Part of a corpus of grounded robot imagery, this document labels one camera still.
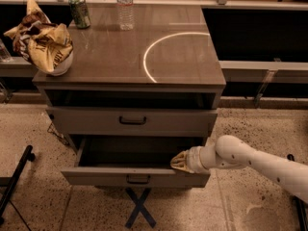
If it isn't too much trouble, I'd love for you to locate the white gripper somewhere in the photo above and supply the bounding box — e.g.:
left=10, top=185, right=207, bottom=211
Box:
left=170, top=146, right=209, bottom=174

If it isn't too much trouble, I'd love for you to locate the grey drawer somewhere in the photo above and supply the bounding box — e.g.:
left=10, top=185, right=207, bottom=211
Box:
left=46, top=107, right=217, bottom=138
left=62, top=136, right=210, bottom=189

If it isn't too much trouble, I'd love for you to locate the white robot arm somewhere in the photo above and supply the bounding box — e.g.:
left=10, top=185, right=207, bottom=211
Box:
left=170, top=135, right=308, bottom=203

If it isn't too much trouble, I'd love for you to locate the grey three-drawer cabinet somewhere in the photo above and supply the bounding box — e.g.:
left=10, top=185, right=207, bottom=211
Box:
left=32, top=3, right=227, bottom=189

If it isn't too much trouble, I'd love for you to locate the grey top drawer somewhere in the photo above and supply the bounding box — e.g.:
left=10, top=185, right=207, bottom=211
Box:
left=46, top=107, right=217, bottom=138

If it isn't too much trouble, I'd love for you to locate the blue tape X mark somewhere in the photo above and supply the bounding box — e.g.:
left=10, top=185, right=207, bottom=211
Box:
left=125, top=188, right=156, bottom=228

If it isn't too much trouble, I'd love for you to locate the black right base leg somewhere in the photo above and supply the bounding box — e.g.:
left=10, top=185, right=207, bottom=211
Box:
left=287, top=153, right=308, bottom=231

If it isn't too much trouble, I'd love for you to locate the black base leg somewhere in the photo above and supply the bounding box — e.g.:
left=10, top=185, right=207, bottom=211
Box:
left=0, top=145, right=36, bottom=224
left=287, top=153, right=308, bottom=231

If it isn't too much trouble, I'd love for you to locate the black left base leg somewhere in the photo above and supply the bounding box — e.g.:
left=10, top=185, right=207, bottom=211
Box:
left=0, top=145, right=36, bottom=224

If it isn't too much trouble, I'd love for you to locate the white bowl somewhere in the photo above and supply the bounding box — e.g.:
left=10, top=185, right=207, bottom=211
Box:
left=34, top=50, right=73, bottom=76

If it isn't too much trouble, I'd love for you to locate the clear plastic water bottle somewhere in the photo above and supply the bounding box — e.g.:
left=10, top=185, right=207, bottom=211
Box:
left=116, top=0, right=135, bottom=31

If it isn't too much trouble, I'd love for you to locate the yellow brown chip bag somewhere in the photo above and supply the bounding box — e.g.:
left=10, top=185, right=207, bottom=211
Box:
left=4, top=0, right=73, bottom=70

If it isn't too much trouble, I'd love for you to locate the green soda can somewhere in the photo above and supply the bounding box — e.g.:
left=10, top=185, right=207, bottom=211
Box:
left=68, top=0, right=90, bottom=29

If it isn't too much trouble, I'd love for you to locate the clear glass on shelf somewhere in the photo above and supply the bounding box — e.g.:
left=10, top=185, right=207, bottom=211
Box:
left=0, top=39, right=13, bottom=63

